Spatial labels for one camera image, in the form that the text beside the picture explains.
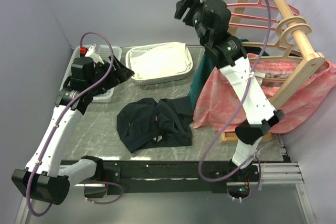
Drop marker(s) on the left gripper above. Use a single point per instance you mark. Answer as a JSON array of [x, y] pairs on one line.
[[118, 75]]

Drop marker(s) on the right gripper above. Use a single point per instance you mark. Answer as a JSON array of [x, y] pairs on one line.
[[181, 4]]

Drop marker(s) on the dark navy shorts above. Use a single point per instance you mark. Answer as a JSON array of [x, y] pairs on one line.
[[147, 123]]

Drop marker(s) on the pink hanger front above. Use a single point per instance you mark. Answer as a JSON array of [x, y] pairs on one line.
[[237, 17]]

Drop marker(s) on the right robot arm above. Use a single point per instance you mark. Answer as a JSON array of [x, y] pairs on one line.
[[230, 58]]

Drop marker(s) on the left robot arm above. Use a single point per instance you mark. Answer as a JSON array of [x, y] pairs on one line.
[[42, 179]]

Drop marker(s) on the green shorts on rack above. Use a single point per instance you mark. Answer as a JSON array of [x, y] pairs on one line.
[[203, 72]]

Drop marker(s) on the pink patterned shorts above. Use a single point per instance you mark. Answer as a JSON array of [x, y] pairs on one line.
[[218, 101]]

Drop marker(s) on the beige wooden hanger rear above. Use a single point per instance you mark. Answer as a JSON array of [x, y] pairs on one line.
[[285, 48]]

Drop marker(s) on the beige wooden hanger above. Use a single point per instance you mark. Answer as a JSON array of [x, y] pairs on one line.
[[302, 44], [285, 48]]

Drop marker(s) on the beige wooden hanger front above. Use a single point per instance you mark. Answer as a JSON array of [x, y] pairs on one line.
[[302, 44]]

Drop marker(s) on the white cloth in basket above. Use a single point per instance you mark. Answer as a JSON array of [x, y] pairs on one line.
[[157, 61]]

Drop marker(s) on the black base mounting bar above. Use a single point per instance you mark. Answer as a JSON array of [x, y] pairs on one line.
[[169, 177]]

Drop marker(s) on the wooden clothes rack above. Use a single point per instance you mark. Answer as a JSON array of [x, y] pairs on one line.
[[296, 82]]

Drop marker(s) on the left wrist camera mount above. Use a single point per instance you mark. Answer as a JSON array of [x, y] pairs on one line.
[[92, 52]]

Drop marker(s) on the aluminium frame rail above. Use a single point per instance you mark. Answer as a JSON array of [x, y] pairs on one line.
[[269, 174]]

